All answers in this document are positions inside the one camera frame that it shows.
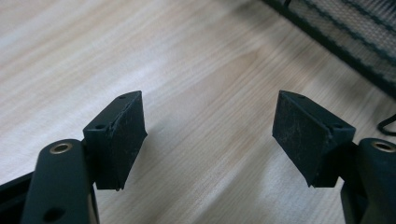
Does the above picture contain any black cable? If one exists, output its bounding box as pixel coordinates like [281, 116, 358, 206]
[376, 113, 396, 136]

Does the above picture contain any black wire mesh basket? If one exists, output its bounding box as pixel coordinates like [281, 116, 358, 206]
[262, 0, 396, 100]

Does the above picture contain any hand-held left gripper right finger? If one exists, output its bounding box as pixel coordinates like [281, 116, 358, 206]
[272, 90, 357, 189]

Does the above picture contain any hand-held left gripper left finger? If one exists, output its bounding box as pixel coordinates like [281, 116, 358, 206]
[82, 90, 149, 191]

